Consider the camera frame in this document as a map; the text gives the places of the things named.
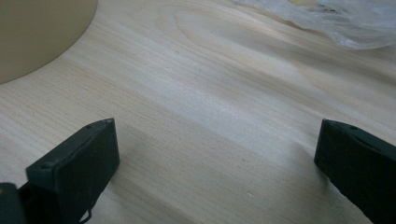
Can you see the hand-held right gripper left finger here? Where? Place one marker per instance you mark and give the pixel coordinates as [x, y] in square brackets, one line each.
[74, 168]

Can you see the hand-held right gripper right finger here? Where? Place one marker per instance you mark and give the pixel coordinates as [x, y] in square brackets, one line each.
[358, 161]

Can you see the clear plastic bag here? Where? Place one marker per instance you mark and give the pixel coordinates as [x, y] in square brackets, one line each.
[348, 21]

